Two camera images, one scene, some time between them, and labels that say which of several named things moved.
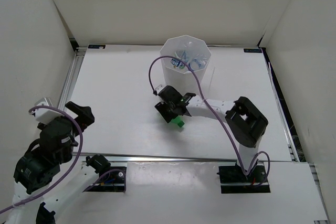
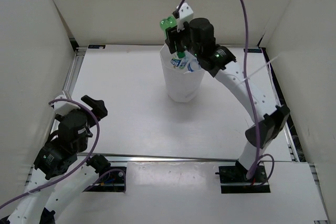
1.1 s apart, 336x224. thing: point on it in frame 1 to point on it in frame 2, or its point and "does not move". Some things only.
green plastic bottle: (178, 120) to (166, 22)
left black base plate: (113, 180) does not move
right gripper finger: (183, 110) to (183, 41)
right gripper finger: (167, 114) to (173, 40)
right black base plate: (233, 180) does not move
